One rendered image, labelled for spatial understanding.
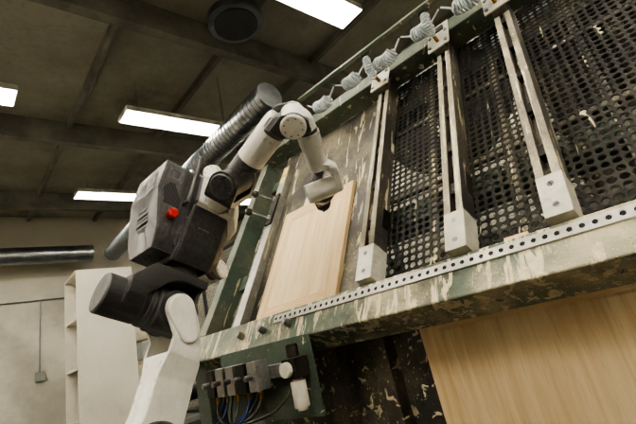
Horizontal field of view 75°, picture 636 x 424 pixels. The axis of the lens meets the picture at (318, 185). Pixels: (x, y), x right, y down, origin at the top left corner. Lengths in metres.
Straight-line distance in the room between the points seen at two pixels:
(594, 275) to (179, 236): 1.06
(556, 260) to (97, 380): 4.75
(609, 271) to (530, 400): 0.47
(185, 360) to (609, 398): 1.07
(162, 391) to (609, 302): 1.15
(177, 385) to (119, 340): 4.03
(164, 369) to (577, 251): 1.04
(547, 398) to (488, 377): 0.15
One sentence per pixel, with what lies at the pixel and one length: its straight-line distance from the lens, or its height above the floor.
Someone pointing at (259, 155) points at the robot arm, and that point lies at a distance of 1.25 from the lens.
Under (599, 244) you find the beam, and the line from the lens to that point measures 1.01.
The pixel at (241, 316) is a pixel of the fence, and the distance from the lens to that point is 1.81.
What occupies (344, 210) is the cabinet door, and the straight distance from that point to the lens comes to 1.66.
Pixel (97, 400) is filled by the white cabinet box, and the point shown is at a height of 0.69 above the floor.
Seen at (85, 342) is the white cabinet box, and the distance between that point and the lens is 5.22.
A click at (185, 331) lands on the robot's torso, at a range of 1.27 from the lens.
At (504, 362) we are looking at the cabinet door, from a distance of 1.34.
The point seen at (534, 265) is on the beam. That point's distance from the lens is 1.04.
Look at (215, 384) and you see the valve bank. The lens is 1.60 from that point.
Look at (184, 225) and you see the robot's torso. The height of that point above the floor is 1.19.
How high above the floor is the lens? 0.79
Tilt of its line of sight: 20 degrees up
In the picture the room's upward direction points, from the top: 14 degrees counter-clockwise
